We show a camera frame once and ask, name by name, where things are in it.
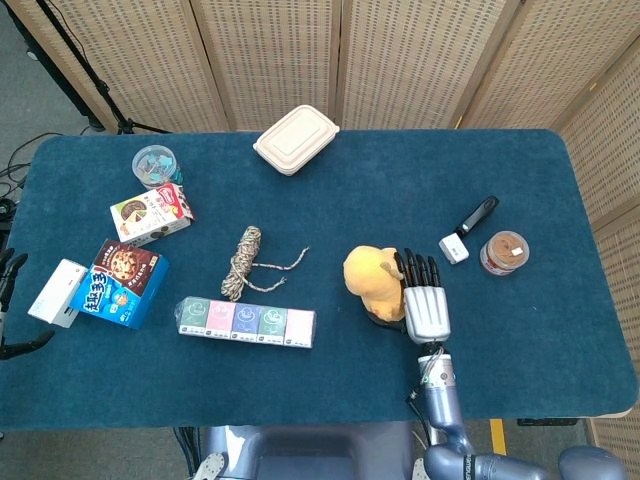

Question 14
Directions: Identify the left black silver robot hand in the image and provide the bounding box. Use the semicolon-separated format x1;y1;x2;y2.
0;247;56;361

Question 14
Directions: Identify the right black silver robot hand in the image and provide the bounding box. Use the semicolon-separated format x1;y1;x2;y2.
368;247;452;346

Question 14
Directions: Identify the yellow plush duck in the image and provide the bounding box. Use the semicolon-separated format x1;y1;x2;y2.
342;244;407;322

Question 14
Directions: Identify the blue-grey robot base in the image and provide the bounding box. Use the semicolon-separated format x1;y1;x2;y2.
202;423;416;480

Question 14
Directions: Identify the small white cardboard box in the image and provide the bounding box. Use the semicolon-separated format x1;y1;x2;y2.
27;258;89;329

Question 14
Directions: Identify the brown lidded red jar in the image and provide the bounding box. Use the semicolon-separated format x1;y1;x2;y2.
479;230;531;277

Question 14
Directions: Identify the blue felt table cover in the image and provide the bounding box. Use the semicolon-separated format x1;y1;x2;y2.
0;128;640;434

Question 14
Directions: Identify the blue chocolate cookie box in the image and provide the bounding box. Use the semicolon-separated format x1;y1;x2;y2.
69;238;170;331

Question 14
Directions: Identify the yellow floor tape strip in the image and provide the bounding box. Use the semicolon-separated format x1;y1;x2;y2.
489;418;510;456

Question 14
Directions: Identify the pastel tissue packet row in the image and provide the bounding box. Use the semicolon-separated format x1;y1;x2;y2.
174;295;318;350

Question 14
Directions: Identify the white chocolate pie box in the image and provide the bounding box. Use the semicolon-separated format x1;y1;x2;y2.
109;182;196;246

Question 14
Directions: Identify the beige lidded lunch box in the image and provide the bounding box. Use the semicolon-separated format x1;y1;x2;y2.
252;103;341;177

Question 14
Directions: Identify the clear jar of binder clips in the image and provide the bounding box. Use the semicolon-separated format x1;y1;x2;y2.
131;144;185;191

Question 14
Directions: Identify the black stand base bar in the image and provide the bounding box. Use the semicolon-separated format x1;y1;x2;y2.
4;3;107;134

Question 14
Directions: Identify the black tripod stand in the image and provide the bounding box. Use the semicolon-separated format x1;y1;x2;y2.
37;0;172;136

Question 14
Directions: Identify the woven bamboo folding screen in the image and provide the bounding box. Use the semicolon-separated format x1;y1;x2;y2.
3;0;640;480

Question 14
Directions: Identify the black handled white roller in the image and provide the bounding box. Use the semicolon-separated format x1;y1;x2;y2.
438;195;501;266

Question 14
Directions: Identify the black under-table bracket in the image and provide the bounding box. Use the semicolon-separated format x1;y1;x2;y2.
517;417;585;427

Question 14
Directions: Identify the braided rope bundle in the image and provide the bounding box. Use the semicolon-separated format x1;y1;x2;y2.
220;225;311;303

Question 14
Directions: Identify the black cable bundle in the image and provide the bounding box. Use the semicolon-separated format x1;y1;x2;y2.
172;426;202;480

